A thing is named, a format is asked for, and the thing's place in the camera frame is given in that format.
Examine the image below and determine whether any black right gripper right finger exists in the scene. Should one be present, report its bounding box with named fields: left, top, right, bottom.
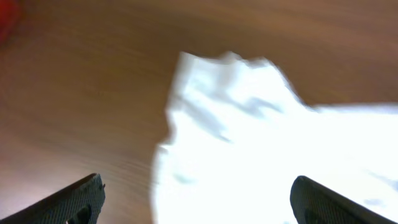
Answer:
left=290, top=175, right=397, bottom=224

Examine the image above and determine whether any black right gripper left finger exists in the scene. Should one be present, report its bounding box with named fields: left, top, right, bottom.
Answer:
left=1, top=173, right=106, bottom=224

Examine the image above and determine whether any white t-shirt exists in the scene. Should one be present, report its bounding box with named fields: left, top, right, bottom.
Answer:
left=150, top=52, right=397, bottom=223

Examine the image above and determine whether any folded red printed t-shirt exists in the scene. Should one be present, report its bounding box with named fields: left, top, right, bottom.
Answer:
left=0, top=0, right=22, bottom=43

